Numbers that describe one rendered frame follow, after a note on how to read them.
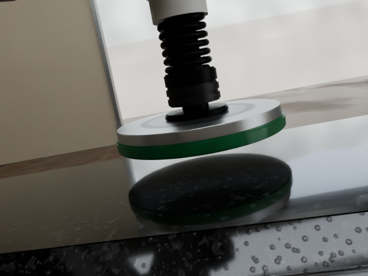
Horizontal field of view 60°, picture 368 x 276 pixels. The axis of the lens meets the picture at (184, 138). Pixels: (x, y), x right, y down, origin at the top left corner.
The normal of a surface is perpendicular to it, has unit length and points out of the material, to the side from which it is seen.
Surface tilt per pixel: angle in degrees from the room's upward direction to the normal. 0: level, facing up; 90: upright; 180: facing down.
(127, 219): 0
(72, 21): 90
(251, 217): 0
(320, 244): 45
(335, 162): 0
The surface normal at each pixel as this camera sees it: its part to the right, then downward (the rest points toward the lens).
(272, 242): -0.19, -0.53
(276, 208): -0.18, -0.97
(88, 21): 0.01, 0.19
